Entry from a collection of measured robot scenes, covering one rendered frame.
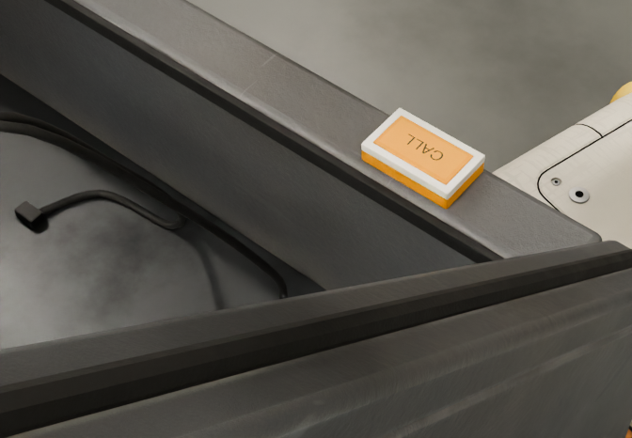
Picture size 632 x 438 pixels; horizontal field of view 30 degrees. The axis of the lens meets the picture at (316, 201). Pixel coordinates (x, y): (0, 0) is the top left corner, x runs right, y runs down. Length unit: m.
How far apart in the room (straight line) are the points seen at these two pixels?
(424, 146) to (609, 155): 0.94
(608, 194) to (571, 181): 0.05
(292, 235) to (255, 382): 0.42
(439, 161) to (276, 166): 0.10
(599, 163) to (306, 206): 0.89
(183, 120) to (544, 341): 0.34
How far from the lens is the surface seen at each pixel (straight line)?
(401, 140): 0.55
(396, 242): 0.58
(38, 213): 0.71
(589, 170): 1.46
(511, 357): 0.34
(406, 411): 0.28
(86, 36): 0.68
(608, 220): 1.42
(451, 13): 2.06
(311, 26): 2.03
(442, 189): 0.54
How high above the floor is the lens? 1.37
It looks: 51 degrees down
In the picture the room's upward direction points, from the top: 3 degrees counter-clockwise
